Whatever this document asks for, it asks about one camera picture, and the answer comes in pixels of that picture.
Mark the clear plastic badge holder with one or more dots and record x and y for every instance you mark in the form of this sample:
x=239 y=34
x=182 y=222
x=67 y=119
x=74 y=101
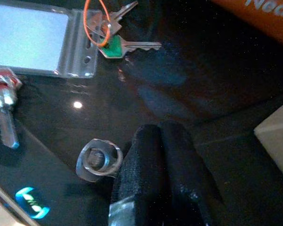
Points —
x=26 y=37

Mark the red-headed silver key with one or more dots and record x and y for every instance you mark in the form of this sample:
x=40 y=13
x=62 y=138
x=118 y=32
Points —
x=7 y=122

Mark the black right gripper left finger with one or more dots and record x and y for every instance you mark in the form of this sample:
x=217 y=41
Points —
x=141 y=169

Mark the green-headed silver key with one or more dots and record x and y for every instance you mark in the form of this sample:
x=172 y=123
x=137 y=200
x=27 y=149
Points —
x=112 y=48

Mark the plain silver key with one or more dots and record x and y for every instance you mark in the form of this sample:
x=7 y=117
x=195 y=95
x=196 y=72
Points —
x=114 y=24

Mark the orange box with white print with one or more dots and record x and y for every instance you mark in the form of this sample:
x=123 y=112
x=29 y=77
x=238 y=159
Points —
x=261 y=21

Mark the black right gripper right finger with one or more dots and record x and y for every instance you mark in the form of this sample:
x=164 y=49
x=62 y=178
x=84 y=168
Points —
x=184 y=164

